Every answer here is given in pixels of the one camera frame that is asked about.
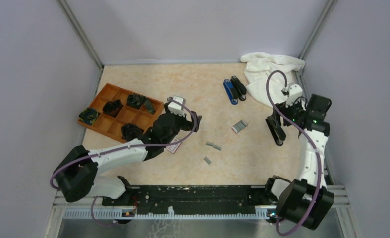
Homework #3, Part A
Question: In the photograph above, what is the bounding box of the dark rolled tie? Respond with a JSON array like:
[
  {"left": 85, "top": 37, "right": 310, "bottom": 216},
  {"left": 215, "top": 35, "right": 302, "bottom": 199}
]
[
  {"left": 121, "top": 123, "right": 144, "bottom": 141},
  {"left": 102, "top": 99, "right": 123, "bottom": 118},
  {"left": 78, "top": 108, "right": 100, "bottom": 125},
  {"left": 126, "top": 94, "right": 146, "bottom": 110}
]

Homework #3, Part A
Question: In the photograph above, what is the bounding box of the dark rolled tie front left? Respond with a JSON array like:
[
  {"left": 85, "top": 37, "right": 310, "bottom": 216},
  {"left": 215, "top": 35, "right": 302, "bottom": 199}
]
[{"left": 78, "top": 108, "right": 100, "bottom": 125}]

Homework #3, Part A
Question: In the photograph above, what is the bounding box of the open staple box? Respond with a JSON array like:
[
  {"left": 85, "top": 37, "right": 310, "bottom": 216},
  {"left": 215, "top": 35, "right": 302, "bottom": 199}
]
[{"left": 231, "top": 120, "right": 248, "bottom": 133}]

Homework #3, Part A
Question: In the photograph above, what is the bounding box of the dark rolled tie back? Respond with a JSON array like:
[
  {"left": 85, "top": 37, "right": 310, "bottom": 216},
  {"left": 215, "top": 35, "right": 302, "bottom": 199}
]
[{"left": 126, "top": 94, "right": 146, "bottom": 110}]

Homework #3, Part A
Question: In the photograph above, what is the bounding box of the aluminium frame rail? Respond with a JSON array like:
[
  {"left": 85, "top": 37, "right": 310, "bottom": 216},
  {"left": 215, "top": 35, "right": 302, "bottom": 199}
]
[{"left": 44, "top": 185, "right": 360, "bottom": 238}]

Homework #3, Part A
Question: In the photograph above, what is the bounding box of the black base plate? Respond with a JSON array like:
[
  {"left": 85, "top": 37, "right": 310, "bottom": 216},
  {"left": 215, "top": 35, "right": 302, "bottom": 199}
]
[{"left": 102, "top": 185, "right": 277, "bottom": 215}]

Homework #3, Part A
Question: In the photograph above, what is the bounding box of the blue stapler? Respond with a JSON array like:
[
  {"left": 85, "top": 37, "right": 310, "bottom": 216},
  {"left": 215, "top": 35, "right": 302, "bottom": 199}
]
[{"left": 223, "top": 79, "right": 239, "bottom": 105}]

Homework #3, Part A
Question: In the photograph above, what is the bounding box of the red white staple box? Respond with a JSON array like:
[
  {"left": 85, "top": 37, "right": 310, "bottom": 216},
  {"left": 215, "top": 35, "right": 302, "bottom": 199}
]
[{"left": 166, "top": 138, "right": 182, "bottom": 154}]

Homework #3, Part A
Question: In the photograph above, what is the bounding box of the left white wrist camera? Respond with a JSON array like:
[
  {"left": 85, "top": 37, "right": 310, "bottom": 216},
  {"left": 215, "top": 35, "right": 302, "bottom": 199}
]
[{"left": 167, "top": 96, "right": 186, "bottom": 117}]

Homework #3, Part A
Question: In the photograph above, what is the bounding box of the white towel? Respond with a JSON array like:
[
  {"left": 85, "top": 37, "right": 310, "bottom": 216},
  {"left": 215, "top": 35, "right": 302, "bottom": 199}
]
[{"left": 240, "top": 52, "right": 306, "bottom": 107}]

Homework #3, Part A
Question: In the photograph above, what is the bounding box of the black stapler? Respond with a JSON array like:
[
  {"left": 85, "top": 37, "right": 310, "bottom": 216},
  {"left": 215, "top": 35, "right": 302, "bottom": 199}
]
[
  {"left": 266, "top": 116, "right": 286, "bottom": 146},
  {"left": 230, "top": 76, "right": 247, "bottom": 101}
]

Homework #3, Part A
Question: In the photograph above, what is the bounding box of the orange wooden divided tray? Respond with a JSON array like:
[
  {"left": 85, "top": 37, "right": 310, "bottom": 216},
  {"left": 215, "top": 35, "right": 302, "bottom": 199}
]
[{"left": 77, "top": 83, "right": 164, "bottom": 143}]

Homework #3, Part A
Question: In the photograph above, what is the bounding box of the dark rolled tie middle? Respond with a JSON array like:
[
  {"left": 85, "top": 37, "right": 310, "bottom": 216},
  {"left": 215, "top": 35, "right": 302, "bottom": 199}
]
[{"left": 102, "top": 99, "right": 123, "bottom": 118}]

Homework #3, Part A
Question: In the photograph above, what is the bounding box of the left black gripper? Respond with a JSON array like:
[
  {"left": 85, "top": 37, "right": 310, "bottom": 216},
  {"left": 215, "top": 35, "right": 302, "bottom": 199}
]
[{"left": 164, "top": 103, "right": 202, "bottom": 146}]

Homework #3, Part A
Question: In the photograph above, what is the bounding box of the dark rolled tie front right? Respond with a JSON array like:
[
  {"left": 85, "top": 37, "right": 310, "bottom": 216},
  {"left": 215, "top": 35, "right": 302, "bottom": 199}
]
[{"left": 121, "top": 123, "right": 144, "bottom": 141}]

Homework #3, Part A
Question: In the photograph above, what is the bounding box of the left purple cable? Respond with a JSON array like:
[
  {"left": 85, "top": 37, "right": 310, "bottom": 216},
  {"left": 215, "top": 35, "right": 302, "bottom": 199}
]
[{"left": 50, "top": 98, "right": 199, "bottom": 228}]

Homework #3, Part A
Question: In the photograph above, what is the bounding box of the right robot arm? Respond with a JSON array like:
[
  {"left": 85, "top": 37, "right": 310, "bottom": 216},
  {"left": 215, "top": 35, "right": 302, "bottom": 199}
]
[{"left": 264, "top": 94, "right": 334, "bottom": 230}]

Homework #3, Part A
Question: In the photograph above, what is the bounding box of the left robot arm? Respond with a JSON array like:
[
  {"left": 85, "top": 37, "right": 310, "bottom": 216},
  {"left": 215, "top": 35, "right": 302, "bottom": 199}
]
[{"left": 50, "top": 111, "right": 202, "bottom": 205}]

